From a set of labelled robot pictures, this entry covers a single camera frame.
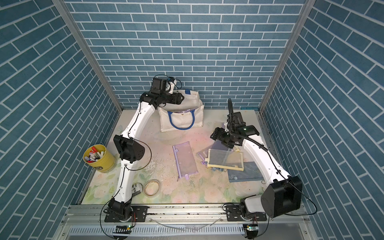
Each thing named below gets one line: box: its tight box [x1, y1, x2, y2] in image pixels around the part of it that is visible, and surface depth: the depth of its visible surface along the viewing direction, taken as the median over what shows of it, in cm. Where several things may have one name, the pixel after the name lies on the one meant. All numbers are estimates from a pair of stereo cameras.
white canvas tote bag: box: [157, 89, 205, 133], surface depth 100 cm
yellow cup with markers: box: [83, 144, 116, 173], surface depth 83 cm
